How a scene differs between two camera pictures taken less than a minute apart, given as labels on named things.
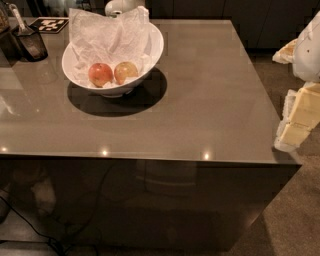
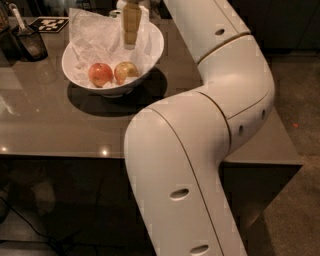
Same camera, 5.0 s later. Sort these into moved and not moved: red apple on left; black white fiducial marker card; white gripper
Moved: white gripper
Not moved: black white fiducial marker card; red apple on left
